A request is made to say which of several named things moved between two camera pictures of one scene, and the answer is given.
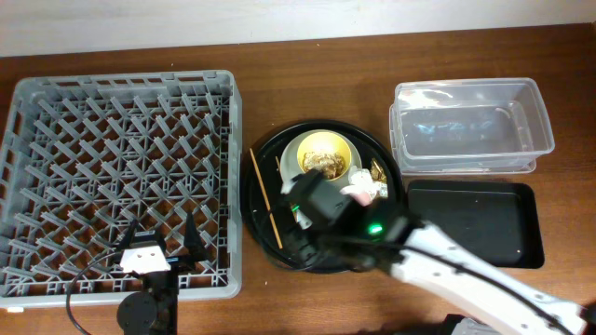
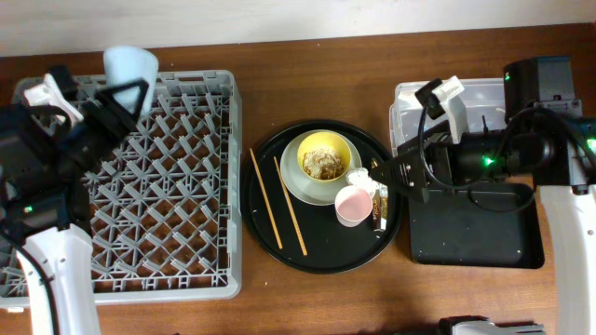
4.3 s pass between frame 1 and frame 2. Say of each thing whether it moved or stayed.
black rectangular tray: stayed
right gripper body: moved
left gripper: moved
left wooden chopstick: stayed
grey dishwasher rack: stayed
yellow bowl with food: stayed
